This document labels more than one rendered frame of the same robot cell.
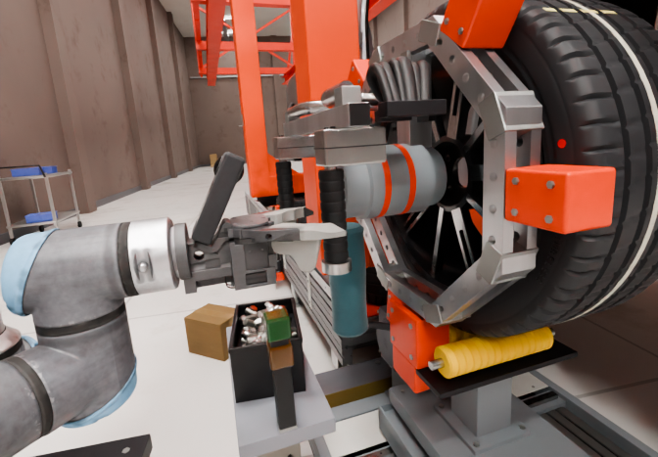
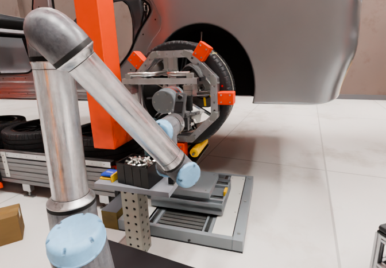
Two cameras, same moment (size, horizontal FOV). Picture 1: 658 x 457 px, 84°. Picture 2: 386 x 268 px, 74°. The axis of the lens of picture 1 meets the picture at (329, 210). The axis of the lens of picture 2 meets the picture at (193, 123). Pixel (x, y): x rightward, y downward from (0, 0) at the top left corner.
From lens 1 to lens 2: 1.04 m
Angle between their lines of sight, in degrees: 54
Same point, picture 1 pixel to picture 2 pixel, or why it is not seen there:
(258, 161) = not seen: outside the picture
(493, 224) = (214, 106)
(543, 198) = (228, 98)
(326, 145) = (192, 89)
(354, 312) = not seen: hidden behind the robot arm
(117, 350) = not seen: hidden behind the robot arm
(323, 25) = (106, 30)
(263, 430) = (168, 187)
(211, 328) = (7, 221)
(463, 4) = (201, 51)
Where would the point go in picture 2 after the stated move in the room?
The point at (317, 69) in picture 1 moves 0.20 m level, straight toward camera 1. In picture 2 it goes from (105, 50) to (129, 49)
